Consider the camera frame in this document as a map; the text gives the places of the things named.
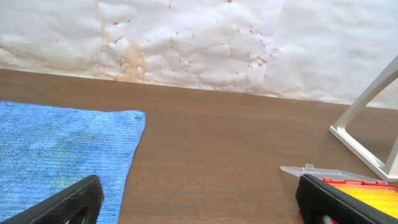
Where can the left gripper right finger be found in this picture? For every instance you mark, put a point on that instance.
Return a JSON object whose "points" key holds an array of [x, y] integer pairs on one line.
{"points": [[323, 199]]}

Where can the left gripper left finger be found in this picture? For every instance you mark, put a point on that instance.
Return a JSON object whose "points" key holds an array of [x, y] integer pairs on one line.
{"points": [[71, 202]]}

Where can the red and yellow tip box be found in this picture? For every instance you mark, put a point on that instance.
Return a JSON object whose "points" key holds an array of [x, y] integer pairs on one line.
{"points": [[373, 196]]}

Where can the white and blue stand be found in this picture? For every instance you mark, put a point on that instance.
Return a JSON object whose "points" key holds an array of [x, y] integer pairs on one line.
{"points": [[357, 149]]}

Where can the blue cloth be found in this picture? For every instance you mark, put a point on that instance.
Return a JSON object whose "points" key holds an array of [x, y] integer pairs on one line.
{"points": [[62, 140]]}

